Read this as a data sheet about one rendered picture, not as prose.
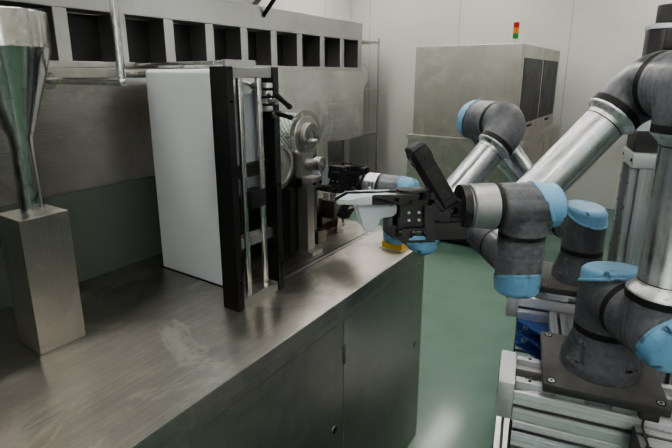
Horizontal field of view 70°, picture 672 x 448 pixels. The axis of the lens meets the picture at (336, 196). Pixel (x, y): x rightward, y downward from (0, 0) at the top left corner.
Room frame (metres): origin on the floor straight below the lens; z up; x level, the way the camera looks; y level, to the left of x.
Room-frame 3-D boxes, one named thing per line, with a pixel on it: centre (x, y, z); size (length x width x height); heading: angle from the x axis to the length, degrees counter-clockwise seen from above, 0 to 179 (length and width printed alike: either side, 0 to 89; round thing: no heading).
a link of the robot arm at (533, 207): (0.76, -0.31, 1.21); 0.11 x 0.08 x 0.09; 94
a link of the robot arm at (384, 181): (1.32, -0.17, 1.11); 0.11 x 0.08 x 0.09; 56
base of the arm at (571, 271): (1.37, -0.74, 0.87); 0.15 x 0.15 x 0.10
